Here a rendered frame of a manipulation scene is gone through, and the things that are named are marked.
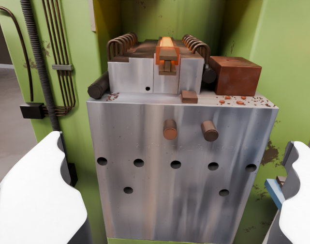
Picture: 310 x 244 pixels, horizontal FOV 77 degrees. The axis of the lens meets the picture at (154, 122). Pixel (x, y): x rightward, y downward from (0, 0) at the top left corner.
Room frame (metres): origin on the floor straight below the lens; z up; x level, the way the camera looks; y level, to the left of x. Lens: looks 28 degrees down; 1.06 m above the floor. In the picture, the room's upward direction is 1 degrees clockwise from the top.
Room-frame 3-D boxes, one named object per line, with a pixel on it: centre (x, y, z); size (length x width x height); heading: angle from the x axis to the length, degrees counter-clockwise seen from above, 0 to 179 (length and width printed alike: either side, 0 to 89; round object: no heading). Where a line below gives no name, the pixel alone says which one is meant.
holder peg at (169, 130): (0.33, -0.03, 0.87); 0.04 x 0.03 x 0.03; 178
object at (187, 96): (0.38, -0.07, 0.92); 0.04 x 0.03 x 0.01; 176
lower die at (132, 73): (0.63, 0.00, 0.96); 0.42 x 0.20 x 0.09; 178
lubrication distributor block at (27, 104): (0.55, 0.38, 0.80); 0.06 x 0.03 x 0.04; 88
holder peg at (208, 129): (0.33, -0.11, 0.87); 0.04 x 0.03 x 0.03; 178
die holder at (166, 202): (0.63, -0.06, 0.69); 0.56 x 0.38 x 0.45; 178
